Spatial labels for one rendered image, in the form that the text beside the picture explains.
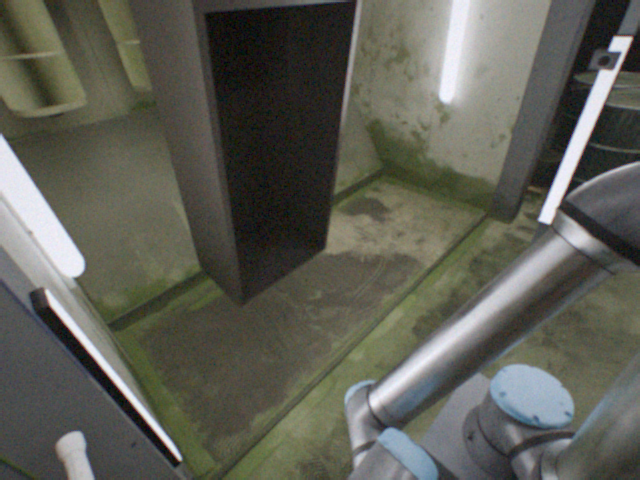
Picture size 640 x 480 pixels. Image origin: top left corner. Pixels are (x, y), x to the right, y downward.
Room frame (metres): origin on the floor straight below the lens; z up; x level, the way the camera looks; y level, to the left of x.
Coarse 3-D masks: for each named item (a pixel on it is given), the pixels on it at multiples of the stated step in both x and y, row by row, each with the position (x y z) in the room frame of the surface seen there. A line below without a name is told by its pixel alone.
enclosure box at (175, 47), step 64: (128, 0) 1.14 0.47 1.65; (192, 0) 0.88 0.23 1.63; (256, 0) 1.00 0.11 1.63; (320, 0) 1.16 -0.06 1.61; (192, 64) 0.93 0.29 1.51; (256, 64) 1.47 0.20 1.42; (320, 64) 1.44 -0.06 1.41; (192, 128) 1.01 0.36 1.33; (256, 128) 1.49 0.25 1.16; (320, 128) 1.46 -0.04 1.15; (192, 192) 1.13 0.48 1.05; (256, 192) 1.53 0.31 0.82; (320, 192) 1.47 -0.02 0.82; (256, 256) 1.38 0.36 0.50
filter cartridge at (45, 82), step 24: (0, 0) 1.68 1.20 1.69; (24, 0) 1.74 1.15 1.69; (0, 24) 1.66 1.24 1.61; (24, 24) 1.70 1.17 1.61; (48, 24) 1.80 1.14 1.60; (0, 48) 1.63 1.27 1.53; (24, 48) 1.69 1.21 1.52; (48, 48) 1.74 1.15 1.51; (0, 72) 1.63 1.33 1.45; (24, 72) 1.66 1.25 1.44; (48, 72) 1.70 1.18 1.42; (72, 72) 1.82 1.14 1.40; (24, 96) 1.63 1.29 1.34; (48, 96) 1.68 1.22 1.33; (72, 96) 1.75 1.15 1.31
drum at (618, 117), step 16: (608, 112) 2.29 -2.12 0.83; (624, 112) 2.21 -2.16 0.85; (608, 128) 2.24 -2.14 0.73; (624, 128) 2.18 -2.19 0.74; (592, 144) 2.29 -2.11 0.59; (608, 144) 2.21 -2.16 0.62; (624, 144) 2.15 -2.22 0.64; (592, 160) 2.25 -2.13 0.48; (608, 160) 2.18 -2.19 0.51; (624, 160) 2.12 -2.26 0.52; (576, 176) 2.30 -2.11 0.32; (592, 176) 2.21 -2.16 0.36
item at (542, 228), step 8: (632, 0) 1.37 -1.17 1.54; (632, 8) 1.37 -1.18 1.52; (624, 16) 1.38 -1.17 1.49; (632, 16) 1.36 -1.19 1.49; (624, 24) 1.37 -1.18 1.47; (632, 24) 1.35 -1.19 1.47; (624, 32) 1.36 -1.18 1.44; (632, 32) 1.35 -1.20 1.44; (544, 224) 1.36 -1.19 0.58; (536, 232) 1.37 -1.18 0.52; (544, 232) 1.35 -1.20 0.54
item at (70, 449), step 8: (64, 440) 0.22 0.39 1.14; (72, 440) 0.22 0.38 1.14; (80, 440) 0.22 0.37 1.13; (56, 448) 0.21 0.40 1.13; (64, 448) 0.21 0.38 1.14; (72, 448) 0.21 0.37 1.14; (80, 448) 0.21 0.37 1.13; (64, 456) 0.20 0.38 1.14; (72, 456) 0.20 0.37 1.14; (80, 456) 0.20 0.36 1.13; (64, 464) 0.19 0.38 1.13; (72, 464) 0.19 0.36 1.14; (80, 464) 0.19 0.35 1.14; (88, 464) 0.19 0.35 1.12; (72, 472) 0.18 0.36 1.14; (80, 472) 0.18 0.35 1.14; (88, 472) 0.18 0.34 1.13
